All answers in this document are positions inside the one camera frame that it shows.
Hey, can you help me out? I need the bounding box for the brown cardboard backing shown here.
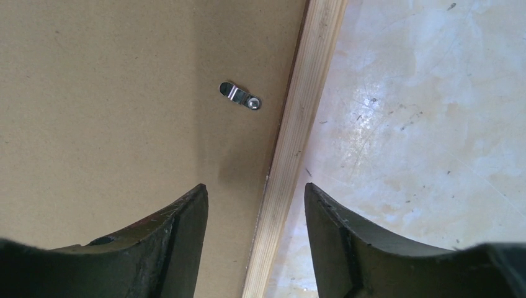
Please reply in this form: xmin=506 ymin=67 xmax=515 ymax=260
xmin=1 ymin=1 xmax=306 ymax=297

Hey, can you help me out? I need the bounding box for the wooden picture frame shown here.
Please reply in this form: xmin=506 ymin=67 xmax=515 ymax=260
xmin=241 ymin=0 xmax=348 ymax=297

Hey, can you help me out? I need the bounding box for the metal retaining clip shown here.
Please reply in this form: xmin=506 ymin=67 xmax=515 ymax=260
xmin=219 ymin=81 xmax=262 ymax=111

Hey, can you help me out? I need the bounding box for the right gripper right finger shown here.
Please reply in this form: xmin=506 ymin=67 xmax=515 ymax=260
xmin=304 ymin=183 xmax=525 ymax=297

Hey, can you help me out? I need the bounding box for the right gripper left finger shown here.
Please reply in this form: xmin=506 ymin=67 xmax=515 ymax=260
xmin=1 ymin=184 xmax=208 ymax=297

